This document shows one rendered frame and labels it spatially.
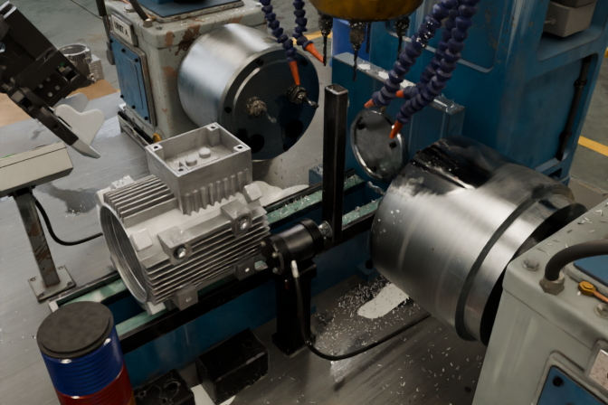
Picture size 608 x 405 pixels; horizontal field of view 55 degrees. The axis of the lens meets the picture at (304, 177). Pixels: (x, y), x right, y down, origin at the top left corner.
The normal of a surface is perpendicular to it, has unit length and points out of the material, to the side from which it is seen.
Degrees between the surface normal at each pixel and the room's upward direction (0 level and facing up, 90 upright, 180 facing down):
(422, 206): 47
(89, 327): 0
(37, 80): 90
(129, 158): 0
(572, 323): 90
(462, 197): 32
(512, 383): 90
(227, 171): 90
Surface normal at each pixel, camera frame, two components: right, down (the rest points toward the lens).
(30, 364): 0.00, -0.83
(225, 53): -0.38, -0.57
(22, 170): 0.47, -0.18
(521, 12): -0.80, 0.33
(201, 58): -0.58, -0.32
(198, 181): 0.61, 0.44
